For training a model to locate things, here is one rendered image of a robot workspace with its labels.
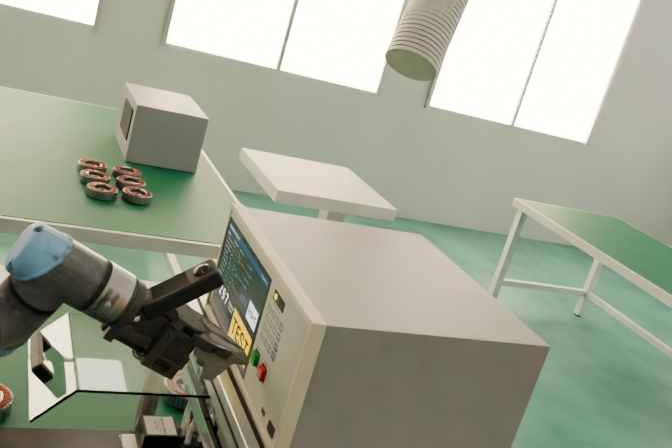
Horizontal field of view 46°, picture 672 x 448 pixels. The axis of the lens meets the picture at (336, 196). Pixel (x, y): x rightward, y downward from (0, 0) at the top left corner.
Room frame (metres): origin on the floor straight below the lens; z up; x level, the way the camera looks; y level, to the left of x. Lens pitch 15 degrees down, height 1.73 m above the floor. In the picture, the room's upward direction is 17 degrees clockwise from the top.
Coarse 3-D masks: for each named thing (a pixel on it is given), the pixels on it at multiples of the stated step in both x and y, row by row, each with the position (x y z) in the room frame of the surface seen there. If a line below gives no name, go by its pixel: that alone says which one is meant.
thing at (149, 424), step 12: (144, 420) 1.21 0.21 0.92; (156, 420) 1.22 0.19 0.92; (168, 420) 1.23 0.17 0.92; (144, 432) 1.18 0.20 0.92; (156, 432) 1.19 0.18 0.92; (168, 432) 1.20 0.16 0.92; (132, 444) 1.19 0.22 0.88; (144, 444) 1.17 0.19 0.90; (156, 444) 1.18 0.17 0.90; (168, 444) 1.19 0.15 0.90; (180, 444) 1.21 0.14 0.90; (192, 444) 1.22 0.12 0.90
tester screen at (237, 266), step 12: (228, 228) 1.30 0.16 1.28; (228, 240) 1.28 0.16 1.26; (240, 240) 1.23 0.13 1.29; (228, 252) 1.27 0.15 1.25; (240, 252) 1.22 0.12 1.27; (228, 264) 1.25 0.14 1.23; (240, 264) 1.20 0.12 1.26; (252, 264) 1.15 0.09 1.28; (228, 276) 1.24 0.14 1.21; (240, 276) 1.19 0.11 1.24; (252, 276) 1.14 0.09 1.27; (264, 276) 1.10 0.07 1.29; (228, 288) 1.22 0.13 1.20; (240, 288) 1.17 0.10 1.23; (252, 288) 1.13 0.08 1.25; (264, 288) 1.09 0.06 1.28; (228, 300) 1.21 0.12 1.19; (252, 300) 1.12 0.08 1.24; (216, 312) 1.25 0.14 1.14; (228, 312) 1.20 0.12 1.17; (240, 312) 1.15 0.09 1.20; (228, 324) 1.18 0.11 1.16; (252, 336) 1.08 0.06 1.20
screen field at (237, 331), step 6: (234, 312) 1.17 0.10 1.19; (234, 318) 1.17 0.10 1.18; (240, 318) 1.14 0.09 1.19; (234, 324) 1.16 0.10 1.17; (240, 324) 1.14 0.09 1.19; (234, 330) 1.15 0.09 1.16; (240, 330) 1.13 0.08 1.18; (246, 330) 1.11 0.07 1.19; (234, 336) 1.15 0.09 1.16; (240, 336) 1.12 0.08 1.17; (246, 336) 1.10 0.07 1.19; (240, 342) 1.12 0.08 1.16; (246, 342) 1.10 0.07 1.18; (246, 348) 1.09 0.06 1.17; (246, 354) 1.08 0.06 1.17
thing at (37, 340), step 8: (32, 336) 1.14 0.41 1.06; (40, 336) 1.14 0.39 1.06; (32, 344) 1.12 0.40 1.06; (40, 344) 1.12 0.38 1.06; (48, 344) 1.15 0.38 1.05; (32, 352) 1.10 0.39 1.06; (40, 352) 1.09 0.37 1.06; (32, 360) 1.08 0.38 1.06; (40, 360) 1.07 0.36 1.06; (32, 368) 1.06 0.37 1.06; (40, 368) 1.06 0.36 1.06; (48, 368) 1.08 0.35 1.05; (40, 376) 1.06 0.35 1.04; (48, 376) 1.07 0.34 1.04
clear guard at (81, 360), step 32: (64, 320) 1.22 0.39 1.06; (96, 320) 1.24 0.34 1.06; (64, 352) 1.13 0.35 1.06; (96, 352) 1.14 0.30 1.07; (128, 352) 1.17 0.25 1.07; (192, 352) 1.23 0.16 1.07; (32, 384) 1.08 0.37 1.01; (64, 384) 1.05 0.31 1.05; (96, 384) 1.05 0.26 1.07; (128, 384) 1.07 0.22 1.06; (160, 384) 1.10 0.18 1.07; (192, 384) 1.13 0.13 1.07; (32, 416) 1.00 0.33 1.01
